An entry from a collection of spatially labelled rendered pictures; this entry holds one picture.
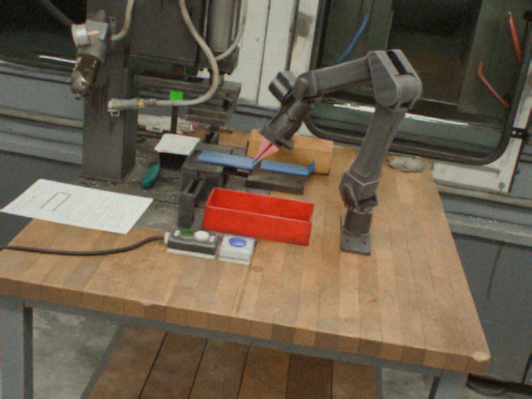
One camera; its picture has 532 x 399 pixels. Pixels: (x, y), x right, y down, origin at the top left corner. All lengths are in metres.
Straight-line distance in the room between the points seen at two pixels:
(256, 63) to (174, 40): 0.72
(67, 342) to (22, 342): 1.28
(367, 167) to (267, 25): 0.88
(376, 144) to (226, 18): 0.47
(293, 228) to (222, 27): 0.51
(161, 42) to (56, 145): 1.04
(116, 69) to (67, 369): 1.27
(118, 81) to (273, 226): 0.53
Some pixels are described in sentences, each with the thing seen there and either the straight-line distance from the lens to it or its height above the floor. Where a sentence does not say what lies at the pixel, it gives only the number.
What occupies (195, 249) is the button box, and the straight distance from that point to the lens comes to 1.52.
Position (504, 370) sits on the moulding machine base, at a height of 0.13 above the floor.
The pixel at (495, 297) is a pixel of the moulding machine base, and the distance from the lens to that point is 2.66.
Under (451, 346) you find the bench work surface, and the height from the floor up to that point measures 0.90.
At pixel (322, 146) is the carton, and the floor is 0.95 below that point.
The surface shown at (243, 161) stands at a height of 0.99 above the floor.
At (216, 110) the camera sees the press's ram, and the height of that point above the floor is 1.14.
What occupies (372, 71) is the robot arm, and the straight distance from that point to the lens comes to 1.57.
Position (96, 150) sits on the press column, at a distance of 1.86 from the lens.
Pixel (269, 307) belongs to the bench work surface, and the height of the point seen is 0.90.
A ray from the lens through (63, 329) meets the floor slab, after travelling 2.87.
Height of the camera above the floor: 1.62
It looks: 23 degrees down
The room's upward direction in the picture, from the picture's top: 8 degrees clockwise
